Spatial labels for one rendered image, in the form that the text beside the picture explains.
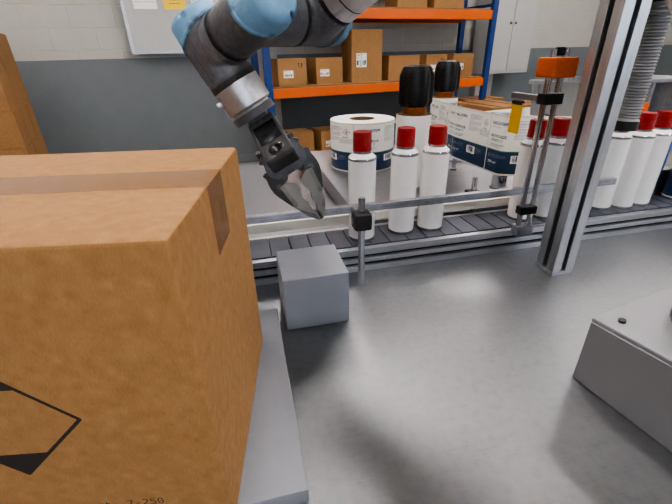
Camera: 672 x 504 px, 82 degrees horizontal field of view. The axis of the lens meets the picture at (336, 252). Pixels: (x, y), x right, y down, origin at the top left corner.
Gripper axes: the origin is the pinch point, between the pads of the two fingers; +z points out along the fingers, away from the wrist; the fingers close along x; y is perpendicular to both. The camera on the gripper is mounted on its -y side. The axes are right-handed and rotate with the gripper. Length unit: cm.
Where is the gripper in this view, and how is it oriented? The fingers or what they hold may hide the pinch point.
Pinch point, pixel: (318, 213)
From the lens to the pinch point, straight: 68.5
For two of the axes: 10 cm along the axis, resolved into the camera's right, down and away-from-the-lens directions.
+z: 5.0, 7.7, 4.0
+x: -8.4, 5.5, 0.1
